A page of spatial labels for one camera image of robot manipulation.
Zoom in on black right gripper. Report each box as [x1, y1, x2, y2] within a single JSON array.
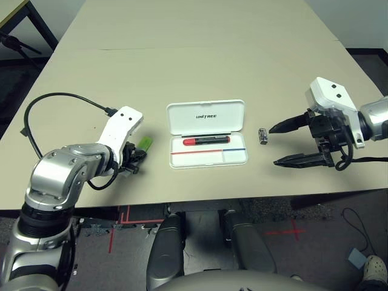
[[269, 110, 354, 170]]

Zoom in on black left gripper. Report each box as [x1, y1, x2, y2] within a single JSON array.
[[122, 141, 148, 176]]

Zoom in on green white highlighter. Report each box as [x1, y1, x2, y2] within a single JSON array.
[[138, 136, 153, 152]]

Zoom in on white plastic pencil case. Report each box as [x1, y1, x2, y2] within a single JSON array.
[[166, 99, 249, 169]]

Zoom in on red black marker pen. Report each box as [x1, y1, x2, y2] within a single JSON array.
[[182, 136, 231, 147]]

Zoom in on grey robot left leg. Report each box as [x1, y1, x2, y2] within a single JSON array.
[[146, 213, 186, 289]]

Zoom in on grey robot leg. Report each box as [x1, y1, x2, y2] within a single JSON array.
[[146, 213, 186, 289], [219, 209, 278, 275]]

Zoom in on grey robot right leg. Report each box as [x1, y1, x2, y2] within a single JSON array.
[[219, 209, 278, 275]]

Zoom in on blue grey floor box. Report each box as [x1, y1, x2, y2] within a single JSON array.
[[347, 247, 368, 269]]

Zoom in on silver robot torso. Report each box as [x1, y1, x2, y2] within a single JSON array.
[[154, 269, 328, 291]]

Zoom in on black tripod stand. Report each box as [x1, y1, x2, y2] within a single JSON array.
[[0, 32, 43, 70]]

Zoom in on beige side table black legs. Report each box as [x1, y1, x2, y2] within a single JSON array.
[[0, 0, 58, 52]]

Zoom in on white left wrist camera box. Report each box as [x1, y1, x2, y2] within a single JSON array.
[[96, 105, 144, 158]]

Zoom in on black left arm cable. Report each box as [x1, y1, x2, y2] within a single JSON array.
[[20, 93, 119, 191]]

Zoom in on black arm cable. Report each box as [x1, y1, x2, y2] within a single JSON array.
[[20, 93, 119, 191], [335, 142, 388, 172]]

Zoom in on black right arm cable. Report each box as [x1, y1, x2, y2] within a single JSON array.
[[335, 142, 388, 172]]

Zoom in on thin black floor cable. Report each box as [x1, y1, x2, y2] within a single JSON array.
[[342, 207, 376, 255]]

